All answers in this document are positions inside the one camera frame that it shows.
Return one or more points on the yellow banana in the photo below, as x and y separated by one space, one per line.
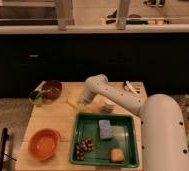
73 103

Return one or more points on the yellow bread roll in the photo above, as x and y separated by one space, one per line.
117 155

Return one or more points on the blue sponge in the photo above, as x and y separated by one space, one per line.
106 131

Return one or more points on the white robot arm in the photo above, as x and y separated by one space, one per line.
163 132

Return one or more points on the purple grape bunch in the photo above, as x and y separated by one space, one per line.
86 145

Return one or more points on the white paper cup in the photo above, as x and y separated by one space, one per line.
108 106

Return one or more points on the dark maroon bowl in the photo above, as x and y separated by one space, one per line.
52 89

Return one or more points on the white knife utensil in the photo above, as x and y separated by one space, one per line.
128 86

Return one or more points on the green black vegetable toy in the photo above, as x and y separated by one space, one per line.
36 98

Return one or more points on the black stand tripod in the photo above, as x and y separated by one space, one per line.
3 141

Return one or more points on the orange red bowl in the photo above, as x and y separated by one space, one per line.
43 143

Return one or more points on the green plastic tray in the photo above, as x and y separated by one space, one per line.
123 137

